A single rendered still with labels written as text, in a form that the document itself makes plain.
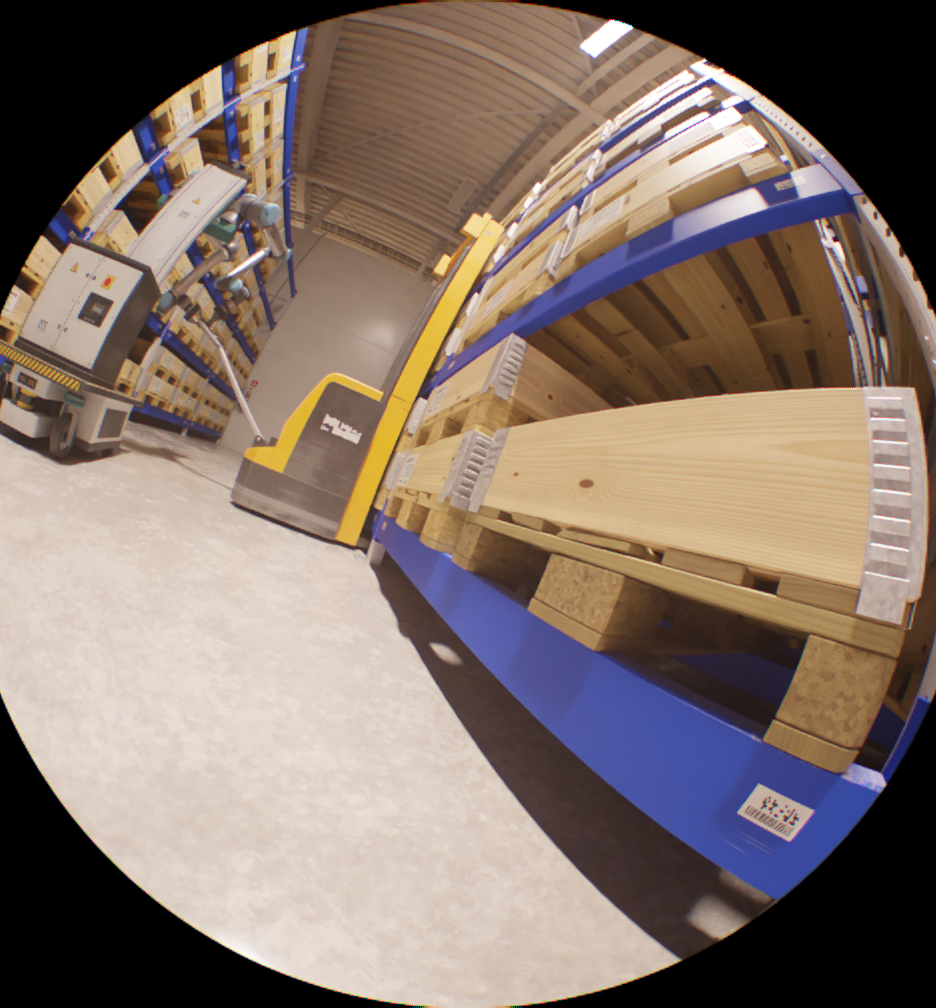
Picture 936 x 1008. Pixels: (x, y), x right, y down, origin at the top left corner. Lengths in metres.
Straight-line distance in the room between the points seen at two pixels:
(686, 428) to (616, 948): 0.62
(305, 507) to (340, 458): 0.32
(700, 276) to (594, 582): 0.85
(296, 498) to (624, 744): 1.72
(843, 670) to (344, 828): 0.50
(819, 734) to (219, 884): 0.51
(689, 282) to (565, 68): 6.79
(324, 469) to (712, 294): 1.81
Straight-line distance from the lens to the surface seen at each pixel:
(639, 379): 1.46
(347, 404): 1.84
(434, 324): 2.16
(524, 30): 7.67
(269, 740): 0.51
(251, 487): 1.85
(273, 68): 4.31
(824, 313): 1.11
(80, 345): 1.69
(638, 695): 0.40
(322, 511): 1.81
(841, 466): 0.37
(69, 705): 0.52
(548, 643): 0.49
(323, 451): 1.80
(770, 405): 0.41
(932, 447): 0.71
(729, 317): 1.11
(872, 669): 0.34
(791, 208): 0.77
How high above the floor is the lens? 0.37
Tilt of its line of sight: 4 degrees up
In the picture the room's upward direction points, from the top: 21 degrees clockwise
